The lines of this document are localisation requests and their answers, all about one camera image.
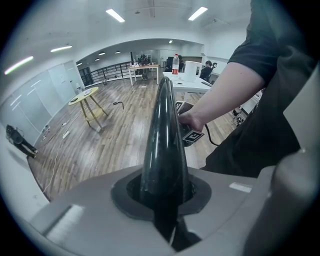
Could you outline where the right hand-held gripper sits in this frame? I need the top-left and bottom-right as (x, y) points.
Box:
(174, 100), (205, 148)

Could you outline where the person's right hand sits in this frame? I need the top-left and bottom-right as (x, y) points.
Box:
(178, 111), (206, 133)

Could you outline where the white electric kettle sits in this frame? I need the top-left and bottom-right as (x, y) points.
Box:
(183, 60), (202, 83)

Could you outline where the black office chair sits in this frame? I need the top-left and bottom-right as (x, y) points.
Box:
(163, 55), (187, 74)

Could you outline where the round yellow wooden table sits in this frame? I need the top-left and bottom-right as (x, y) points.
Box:
(67, 86), (109, 133)

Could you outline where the white door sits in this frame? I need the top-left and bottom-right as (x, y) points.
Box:
(63, 61), (82, 97)

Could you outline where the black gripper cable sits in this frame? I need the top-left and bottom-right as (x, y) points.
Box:
(204, 123), (221, 146)

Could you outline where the white floor cable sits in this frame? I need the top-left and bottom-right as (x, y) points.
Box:
(41, 138), (66, 194)

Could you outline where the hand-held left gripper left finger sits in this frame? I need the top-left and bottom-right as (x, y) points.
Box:
(29, 164), (176, 256)

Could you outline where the black metal railing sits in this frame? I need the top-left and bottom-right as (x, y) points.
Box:
(78, 61), (134, 88)

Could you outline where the person's black clothing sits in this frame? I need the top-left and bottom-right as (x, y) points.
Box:
(201, 0), (320, 179)

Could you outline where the white square table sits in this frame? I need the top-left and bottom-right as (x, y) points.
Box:
(162, 71), (214, 95)

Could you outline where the wooden desk with white legs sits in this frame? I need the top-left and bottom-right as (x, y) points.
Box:
(127, 63), (160, 87)

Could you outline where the black framed glass door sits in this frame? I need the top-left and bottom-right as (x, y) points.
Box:
(78, 66), (92, 88)

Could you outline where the long ceiling light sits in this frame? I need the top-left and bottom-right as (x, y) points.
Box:
(50, 45), (73, 53)
(105, 8), (126, 23)
(4, 55), (35, 76)
(187, 6), (209, 22)

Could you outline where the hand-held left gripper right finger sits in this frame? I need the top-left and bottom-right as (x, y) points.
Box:
(175, 166), (273, 256)

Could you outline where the person's right forearm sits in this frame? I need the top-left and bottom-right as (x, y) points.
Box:
(188, 61), (266, 126)

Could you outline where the red label plastic bottle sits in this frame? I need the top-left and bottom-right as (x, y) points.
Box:
(171, 53), (181, 76)

